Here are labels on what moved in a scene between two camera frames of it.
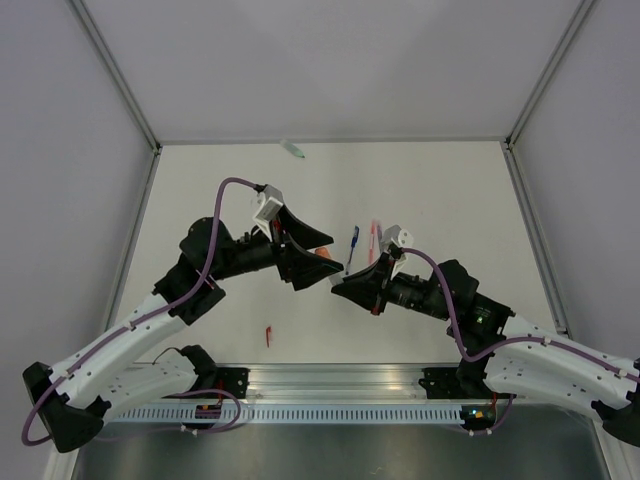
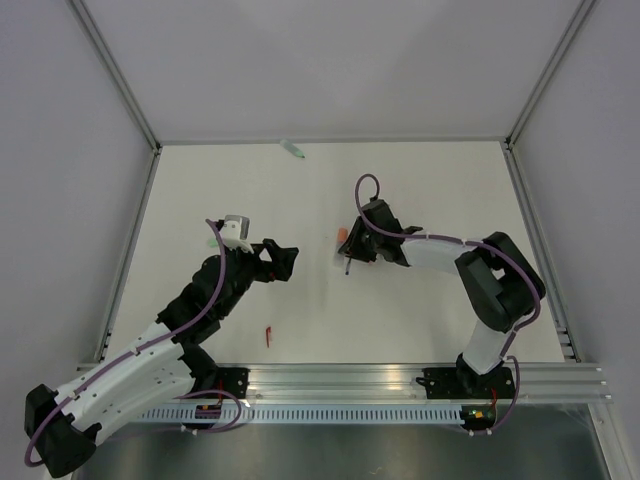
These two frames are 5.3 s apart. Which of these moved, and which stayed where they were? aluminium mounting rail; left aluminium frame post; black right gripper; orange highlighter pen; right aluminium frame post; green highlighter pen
Moved: black right gripper; orange highlighter pen
Stayed: aluminium mounting rail; right aluminium frame post; left aluminium frame post; green highlighter pen
